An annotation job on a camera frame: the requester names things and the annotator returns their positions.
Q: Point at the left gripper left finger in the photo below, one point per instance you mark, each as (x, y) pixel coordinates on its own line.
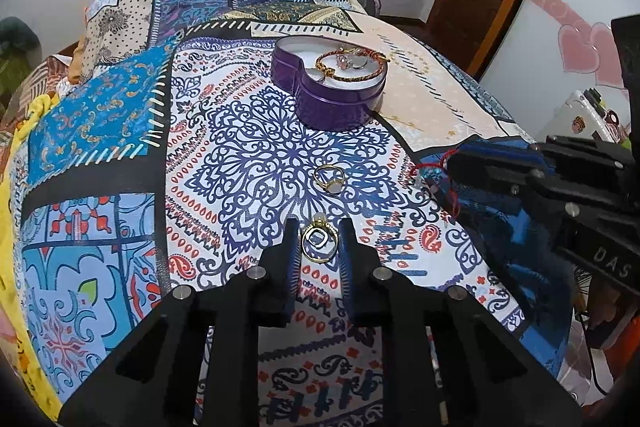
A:
(193, 359)

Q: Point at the blue patchwork bedspread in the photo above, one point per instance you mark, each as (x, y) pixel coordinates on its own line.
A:
(176, 161)

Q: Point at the white sliding door with hearts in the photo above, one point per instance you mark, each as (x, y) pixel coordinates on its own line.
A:
(552, 49)

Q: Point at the patterned brown orange cloth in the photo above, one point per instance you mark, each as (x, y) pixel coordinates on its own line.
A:
(20, 85)

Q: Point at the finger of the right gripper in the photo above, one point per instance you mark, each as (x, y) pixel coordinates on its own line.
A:
(494, 177)

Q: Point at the purple heart-shaped tin box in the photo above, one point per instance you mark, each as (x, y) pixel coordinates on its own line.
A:
(335, 85)

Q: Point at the yellow cloth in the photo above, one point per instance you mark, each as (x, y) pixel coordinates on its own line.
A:
(15, 342)

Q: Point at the grey backpack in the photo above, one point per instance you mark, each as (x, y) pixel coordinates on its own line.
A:
(372, 7)

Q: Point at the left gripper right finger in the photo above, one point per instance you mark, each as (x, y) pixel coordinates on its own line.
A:
(446, 360)

